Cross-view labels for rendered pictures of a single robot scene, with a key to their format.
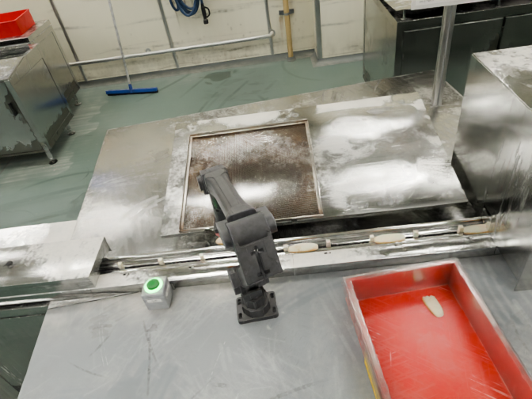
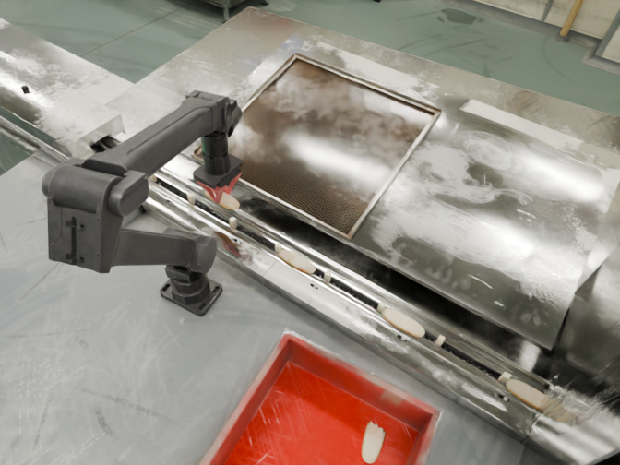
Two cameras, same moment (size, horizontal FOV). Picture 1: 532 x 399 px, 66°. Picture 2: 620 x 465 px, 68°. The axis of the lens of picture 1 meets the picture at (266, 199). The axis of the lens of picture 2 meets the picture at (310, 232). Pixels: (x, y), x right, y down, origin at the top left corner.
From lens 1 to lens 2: 0.53 m
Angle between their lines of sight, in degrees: 20
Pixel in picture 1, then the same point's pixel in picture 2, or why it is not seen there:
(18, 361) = not seen: hidden behind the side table
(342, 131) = (472, 150)
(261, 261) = (79, 242)
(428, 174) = (530, 278)
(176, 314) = not seen: hidden behind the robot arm
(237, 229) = (61, 181)
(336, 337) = (232, 387)
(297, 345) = (187, 363)
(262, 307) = (186, 295)
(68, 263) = (66, 120)
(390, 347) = (274, 447)
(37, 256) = (53, 96)
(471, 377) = not seen: outside the picture
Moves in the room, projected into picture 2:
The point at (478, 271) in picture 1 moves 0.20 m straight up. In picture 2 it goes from (477, 447) to (519, 410)
